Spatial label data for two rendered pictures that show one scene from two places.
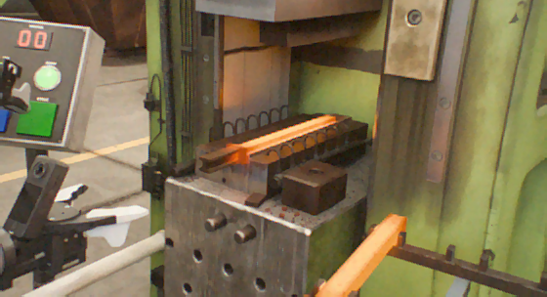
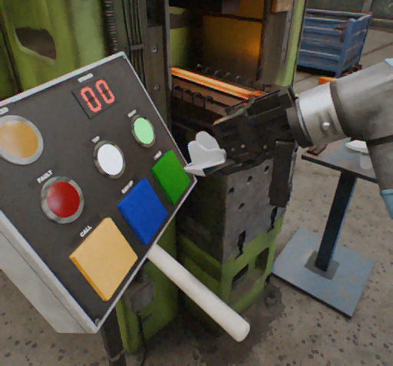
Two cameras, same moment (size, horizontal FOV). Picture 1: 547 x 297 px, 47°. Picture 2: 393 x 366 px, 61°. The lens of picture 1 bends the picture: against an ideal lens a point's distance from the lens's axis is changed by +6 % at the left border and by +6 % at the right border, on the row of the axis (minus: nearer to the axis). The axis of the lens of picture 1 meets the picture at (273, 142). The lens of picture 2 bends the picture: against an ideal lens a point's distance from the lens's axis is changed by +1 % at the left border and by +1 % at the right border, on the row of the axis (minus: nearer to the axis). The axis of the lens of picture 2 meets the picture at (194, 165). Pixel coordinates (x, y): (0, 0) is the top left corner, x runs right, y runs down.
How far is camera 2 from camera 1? 153 cm
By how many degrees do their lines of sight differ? 72
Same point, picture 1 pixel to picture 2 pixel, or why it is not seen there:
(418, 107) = (280, 28)
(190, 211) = not seen: hidden behind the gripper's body
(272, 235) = not seen: hidden behind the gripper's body
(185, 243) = (242, 180)
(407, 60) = (285, 0)
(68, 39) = (121, 75)
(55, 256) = not seen: outside the picture
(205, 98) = (155, 87)
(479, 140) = (294, 34)
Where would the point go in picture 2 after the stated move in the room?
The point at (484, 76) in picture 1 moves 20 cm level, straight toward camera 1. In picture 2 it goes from (298, 1) to (359, 4)
